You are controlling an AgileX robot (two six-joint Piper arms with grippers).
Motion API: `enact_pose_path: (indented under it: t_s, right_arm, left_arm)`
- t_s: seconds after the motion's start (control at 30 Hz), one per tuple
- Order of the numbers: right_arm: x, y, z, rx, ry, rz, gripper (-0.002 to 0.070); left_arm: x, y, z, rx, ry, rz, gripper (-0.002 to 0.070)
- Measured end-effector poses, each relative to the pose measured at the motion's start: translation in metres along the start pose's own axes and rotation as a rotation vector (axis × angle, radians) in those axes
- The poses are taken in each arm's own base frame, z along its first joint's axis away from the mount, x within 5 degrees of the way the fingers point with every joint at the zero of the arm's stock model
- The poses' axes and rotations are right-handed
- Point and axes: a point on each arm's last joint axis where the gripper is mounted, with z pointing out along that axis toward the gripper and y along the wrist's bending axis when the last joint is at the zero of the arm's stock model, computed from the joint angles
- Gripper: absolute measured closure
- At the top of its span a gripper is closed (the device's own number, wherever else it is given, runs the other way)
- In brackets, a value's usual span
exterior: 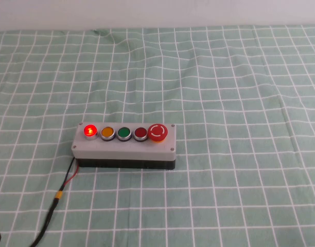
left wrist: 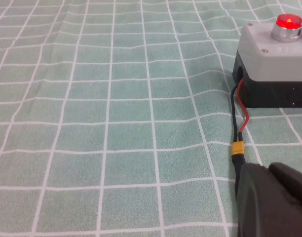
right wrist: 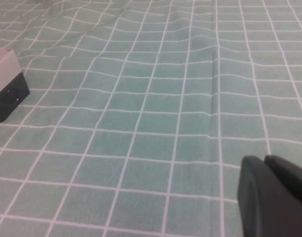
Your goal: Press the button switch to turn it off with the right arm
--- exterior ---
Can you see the yellow push button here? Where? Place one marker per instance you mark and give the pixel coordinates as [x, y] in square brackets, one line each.
[107, 132]

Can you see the green white checked tablecloth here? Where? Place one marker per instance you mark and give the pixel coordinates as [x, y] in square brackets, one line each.
[224, 180]

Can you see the red indicator lamp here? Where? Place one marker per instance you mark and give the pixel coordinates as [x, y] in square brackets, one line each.
[90, 131]

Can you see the green push button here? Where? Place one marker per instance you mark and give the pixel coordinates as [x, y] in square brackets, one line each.
[124, 132]

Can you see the red emergency stop mushroom button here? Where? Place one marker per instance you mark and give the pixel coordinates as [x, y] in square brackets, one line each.
[157, 131]

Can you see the dark red push button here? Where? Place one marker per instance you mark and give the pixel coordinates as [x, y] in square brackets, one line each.
[140, 133]

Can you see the grey black push-button control box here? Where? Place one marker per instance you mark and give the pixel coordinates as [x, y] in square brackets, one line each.
[121, 151]

